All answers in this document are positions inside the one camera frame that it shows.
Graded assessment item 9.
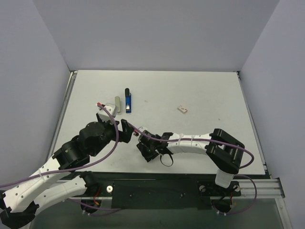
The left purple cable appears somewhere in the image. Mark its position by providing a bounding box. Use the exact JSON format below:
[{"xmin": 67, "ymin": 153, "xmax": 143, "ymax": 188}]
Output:
[{"xmin": 0, "ymin": 103, "xmax": 120, "ymax": 189}]

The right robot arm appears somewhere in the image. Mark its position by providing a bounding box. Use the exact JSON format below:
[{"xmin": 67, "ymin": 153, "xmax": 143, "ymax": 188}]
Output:
[{"xmin": 136, "ymin": 128, "xmax": 245, "ymax": 195}]

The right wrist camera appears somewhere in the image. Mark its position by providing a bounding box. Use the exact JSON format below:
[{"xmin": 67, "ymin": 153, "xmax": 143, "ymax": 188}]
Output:
[{"xmin": 133, "ymin": 126, "xmax": 148, "ymax": 136}]

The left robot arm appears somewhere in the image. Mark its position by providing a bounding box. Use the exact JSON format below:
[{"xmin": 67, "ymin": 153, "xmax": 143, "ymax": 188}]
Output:
[{"xmin": 0, "ymin": 119, "xmax": 134, "ymax": 229}]

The white staple box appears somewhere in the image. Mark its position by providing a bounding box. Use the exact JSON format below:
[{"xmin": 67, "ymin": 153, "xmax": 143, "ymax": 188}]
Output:
[{"xmin": 177, "ymin": 105, "xmax": 188, "ymax": 114}]

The beige white stapler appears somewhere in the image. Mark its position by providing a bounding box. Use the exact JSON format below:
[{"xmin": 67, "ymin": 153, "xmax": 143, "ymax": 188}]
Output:
[{"xmin": 115, "ymin": 96, "xmax": 121, "ymax": 113}]

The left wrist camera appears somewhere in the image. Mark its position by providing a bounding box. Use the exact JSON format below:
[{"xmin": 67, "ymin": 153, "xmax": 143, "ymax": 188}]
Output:
[{"xmin": 96, "ymin": 103, "xmax": 118, "ymax": 122}]

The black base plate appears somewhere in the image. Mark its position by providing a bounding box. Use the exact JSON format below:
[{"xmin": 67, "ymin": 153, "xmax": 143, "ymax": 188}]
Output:
[{"xmin": 79, "ymin": 172, "xmax": 241, "ymax": 210}]

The purple cable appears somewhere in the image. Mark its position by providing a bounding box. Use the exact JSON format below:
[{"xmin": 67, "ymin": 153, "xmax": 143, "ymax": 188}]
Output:
[
  {"xmin": 0, "ymin": 103, "xmax": 120, "ymax": 189},
  {"xmin": 127, "ymin": 121, "xmax": 258, "ymax": 217}
]

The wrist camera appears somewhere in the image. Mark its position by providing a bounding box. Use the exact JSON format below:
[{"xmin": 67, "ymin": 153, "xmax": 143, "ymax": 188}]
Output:
[
  {"xmin": 96, "ymin": 103, "xmax": 118, "ymax": 122},
  {"xmin": 133, "ymin": 126, "xmax": 148, "ymax": 136}
]

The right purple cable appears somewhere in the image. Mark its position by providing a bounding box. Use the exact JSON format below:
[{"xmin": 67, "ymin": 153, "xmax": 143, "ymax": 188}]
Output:
[{"xmin": 127, "ymin": 121, "xmax": 258, "ymax": 217}]

